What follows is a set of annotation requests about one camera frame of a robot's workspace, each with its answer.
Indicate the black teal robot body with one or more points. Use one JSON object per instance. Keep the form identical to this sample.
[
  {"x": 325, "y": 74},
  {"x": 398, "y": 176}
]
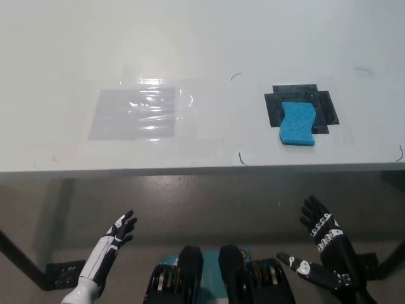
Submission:
[{"x": 231, "y": 272}]

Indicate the clear plastic sheet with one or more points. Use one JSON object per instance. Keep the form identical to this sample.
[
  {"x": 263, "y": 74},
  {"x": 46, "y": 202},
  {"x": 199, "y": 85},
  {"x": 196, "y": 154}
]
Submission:
[{"x": 110, "y": 117}]

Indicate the black tape marked spot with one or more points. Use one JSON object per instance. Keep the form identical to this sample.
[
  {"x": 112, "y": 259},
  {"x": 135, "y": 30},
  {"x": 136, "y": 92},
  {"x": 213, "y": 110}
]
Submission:
[{"x": 272, "y": 107}]

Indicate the black table foot plate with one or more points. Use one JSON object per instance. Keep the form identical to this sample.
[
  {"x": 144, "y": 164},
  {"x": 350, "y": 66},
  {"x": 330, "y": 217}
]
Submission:
[
  {"x": 63, "y": 274},
  {"x": 368, "y": 264}
]

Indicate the blue wavy sponge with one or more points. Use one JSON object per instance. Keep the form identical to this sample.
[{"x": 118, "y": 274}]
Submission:
[{"x": 297, "y": 125}]

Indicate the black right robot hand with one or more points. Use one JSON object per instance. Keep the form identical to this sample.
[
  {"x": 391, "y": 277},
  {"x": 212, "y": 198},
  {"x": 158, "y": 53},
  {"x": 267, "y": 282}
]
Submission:
[{"x": 338, "y": 253}]

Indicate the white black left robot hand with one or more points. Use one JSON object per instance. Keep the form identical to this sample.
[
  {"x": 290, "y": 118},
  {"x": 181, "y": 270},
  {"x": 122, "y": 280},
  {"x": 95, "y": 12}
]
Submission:
[{"x": 115, "y": 236}]

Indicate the clear wrinkled plastic film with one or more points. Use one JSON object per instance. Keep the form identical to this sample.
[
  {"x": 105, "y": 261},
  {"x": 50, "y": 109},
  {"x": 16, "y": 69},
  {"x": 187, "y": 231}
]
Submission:
[{"x": 186, "y": 101}]

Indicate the black table leg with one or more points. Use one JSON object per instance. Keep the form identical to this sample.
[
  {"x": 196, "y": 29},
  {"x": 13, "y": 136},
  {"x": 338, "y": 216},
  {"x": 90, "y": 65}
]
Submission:
[{"x": 19, "y": 255}]

